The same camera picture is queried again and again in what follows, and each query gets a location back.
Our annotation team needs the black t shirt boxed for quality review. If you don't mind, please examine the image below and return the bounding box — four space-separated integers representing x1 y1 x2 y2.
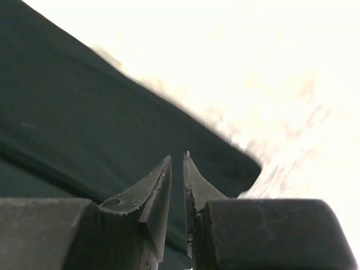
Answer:
1 1 261 269

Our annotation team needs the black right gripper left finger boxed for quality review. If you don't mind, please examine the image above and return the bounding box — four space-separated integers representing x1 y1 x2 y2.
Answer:
1 156 172 269

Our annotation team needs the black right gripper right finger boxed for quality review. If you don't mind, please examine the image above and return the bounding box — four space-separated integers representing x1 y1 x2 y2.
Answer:
183 155 358 269

